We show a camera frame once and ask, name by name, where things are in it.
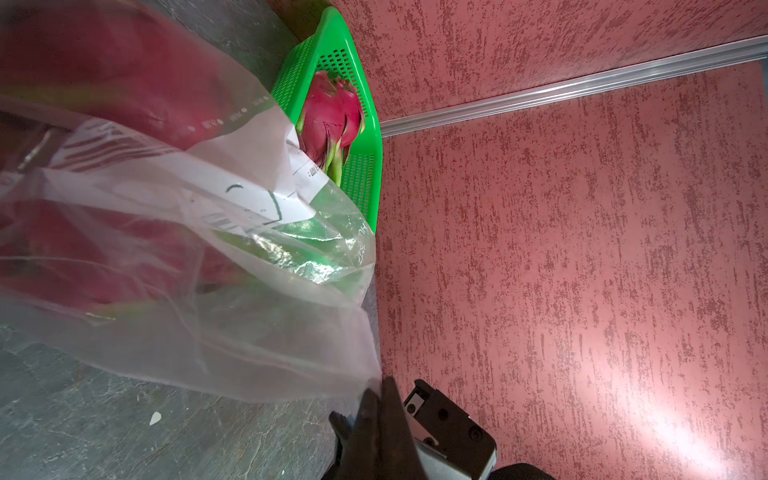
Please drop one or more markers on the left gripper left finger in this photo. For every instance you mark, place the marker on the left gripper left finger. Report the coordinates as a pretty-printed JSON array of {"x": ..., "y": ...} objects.
[{"x": 357, "y": 448}]

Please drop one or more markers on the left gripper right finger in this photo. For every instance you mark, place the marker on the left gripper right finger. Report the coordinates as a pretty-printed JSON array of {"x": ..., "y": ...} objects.
[{"x": 399, "y": 457}]

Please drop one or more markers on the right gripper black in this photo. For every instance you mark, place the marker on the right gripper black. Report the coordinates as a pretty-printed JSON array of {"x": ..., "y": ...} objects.
[{"x": 450, "y": 445}]

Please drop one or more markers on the clear zip-top bag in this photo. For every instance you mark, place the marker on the clear zip-top bag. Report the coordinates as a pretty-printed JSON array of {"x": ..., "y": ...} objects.
[{"x": 293, "y": 328}]

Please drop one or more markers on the bag dragon fruit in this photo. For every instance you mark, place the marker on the bag dragon fruit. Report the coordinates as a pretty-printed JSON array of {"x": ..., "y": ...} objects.
[
  {"x": 125, "y": 63},
  {"x": 101, "y": 262}
]

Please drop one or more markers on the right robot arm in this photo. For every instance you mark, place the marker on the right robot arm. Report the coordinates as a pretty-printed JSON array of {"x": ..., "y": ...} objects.
[{"x": 517, "y": 471}]

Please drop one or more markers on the white paper card rear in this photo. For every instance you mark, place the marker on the white paper card rear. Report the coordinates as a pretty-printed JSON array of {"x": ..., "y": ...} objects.
[{"x": 239, "y": 183}]

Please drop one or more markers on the green plastic basket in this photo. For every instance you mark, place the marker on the green plastic basket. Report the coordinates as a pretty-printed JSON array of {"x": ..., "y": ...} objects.
[{"x": 331, "y": 48}]

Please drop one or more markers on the right corner aluminium profile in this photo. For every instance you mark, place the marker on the right corner aluminium profile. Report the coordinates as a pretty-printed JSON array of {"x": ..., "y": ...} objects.
[{"x": 702, "y": 60}]

